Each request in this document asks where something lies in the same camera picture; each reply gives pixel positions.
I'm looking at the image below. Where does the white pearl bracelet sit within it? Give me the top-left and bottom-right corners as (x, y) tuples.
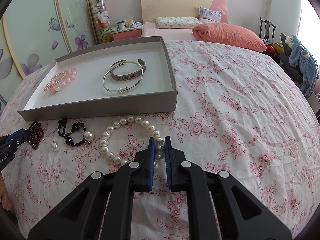
(99, 114), (166, 167)

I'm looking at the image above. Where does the dark red bead bracelet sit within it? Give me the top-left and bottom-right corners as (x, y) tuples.
(26, 120), (45, 151)

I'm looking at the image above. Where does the pearl earring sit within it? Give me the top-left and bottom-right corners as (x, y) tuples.
(51, 141), (60, 152)

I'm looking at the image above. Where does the black bead bracelet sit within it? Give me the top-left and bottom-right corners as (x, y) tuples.
(57, 115), (87, 147)

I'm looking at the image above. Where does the thin silver bangle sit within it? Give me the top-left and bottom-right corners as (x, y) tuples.
(102, 63), (144, 94)

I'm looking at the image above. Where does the silver engraved cuff bangle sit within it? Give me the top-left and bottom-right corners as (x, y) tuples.
(111, 59), (146, 81)

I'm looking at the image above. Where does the small pink pearl bracelet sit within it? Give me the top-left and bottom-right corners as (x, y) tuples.
(43, 70), (71, 92)

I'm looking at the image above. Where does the large pink bead bracelet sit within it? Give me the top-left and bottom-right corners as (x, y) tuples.
(44, 67), (78, 94)

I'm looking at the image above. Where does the left human hand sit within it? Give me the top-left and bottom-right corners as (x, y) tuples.
(0, 173), (12, 211)

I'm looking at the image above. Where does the grey cardboard tray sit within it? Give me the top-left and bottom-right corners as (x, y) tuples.
(17, 36), (178, 121)

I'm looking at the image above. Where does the floral pink bedsheet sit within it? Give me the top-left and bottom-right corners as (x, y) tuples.
(2, 41), (319, 236)

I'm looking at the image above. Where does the pink white nightstand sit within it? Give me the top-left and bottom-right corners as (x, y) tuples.
(111, 26), (142, 41)

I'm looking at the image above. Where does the pink mattress sheet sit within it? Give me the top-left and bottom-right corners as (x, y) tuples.
(142, 22), (196, 41)

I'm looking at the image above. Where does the floral white pillow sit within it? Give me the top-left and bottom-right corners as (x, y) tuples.
(156, 17), (202, 29)

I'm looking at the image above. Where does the white mug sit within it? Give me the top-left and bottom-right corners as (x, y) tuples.
(118, 22), (126, 30)

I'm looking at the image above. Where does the orange folded quilt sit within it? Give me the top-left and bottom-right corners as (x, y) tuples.
(193, 23), (267, 52)

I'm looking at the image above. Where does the floral sliding wardrobe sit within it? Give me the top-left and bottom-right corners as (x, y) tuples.
(1, 0), (97, 109)

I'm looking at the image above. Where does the purple patterned pillow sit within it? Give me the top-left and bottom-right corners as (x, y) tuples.
(198, 7), (222, 23)

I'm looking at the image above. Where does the beige pink headboard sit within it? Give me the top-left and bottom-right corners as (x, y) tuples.
(141, 0), (228, 23)

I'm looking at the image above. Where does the grey office chair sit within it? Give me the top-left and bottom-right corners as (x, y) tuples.
(279, 33), (303, 85)

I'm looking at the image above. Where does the plush toy display tube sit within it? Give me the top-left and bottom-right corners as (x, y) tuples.
(91, 0), (111, 43)

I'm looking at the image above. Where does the dark wooden chair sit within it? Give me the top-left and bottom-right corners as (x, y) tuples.
(259, 17), (277, 40)

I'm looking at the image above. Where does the blue plush robe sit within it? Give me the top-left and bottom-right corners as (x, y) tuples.
(289, 35), (319, 98)

